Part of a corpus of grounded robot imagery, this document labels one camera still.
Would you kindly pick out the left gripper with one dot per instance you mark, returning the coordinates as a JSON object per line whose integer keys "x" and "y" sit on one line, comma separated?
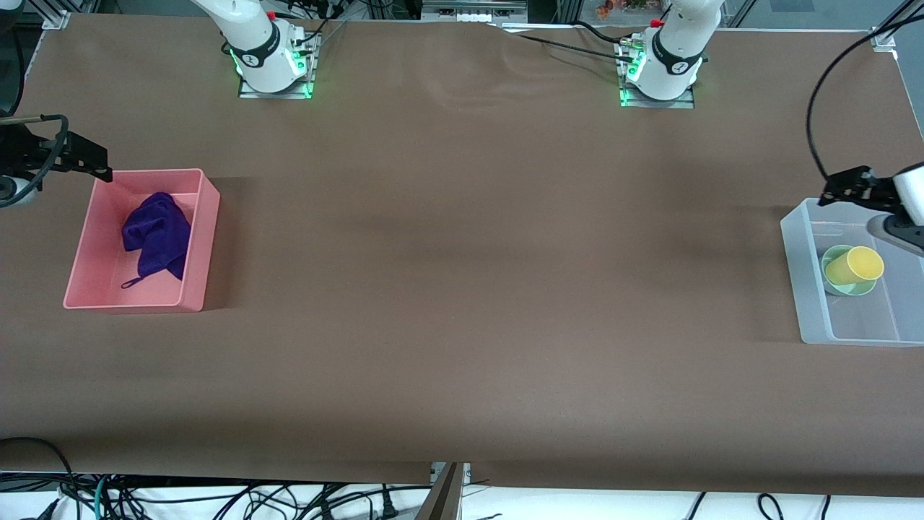
{"x": 860, "y": 185}

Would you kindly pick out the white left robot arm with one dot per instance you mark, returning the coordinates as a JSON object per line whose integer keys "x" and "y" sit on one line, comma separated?
{"x": 675, "y": 50}

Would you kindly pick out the pink plastic bin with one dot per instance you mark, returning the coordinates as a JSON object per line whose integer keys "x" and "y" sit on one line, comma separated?
{"x": 202, "y": 238}

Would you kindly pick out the purple cloth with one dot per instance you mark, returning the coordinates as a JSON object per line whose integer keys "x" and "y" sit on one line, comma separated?
{"x": 159, "y": 231}

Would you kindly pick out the grey table leg beam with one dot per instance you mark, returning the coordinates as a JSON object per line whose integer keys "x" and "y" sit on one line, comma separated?
{"x": 442, "y": 495}

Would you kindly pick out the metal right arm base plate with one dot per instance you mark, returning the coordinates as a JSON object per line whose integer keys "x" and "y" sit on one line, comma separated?
{"x": 307, "y": 72}

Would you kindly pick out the translucent white plastic bin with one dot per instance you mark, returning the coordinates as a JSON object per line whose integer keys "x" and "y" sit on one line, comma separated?
{"x": 859, "y": 318}

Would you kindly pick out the pale green bowl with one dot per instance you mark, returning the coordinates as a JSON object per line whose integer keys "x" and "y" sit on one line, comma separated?
{"x": 852, "y": 289}

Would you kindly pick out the yellow cup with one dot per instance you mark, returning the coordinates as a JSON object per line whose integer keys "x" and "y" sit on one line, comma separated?
{"x": 859, "y": 263}

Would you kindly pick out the brown table cover sheet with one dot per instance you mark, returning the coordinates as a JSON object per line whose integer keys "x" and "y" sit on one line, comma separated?
{"x": 462, "y": 289}

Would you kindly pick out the grey power strip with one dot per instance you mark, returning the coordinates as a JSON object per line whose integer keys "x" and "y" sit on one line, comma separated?
{"x": 473, "y": 10}

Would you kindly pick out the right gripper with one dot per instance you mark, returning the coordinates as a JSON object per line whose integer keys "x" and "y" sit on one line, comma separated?
{"x": 29, "y": 150}

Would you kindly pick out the silver corner bracket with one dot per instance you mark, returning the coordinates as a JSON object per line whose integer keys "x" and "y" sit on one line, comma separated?
{"x": 56, "y": 20}
{"x": 882, "y": 37}

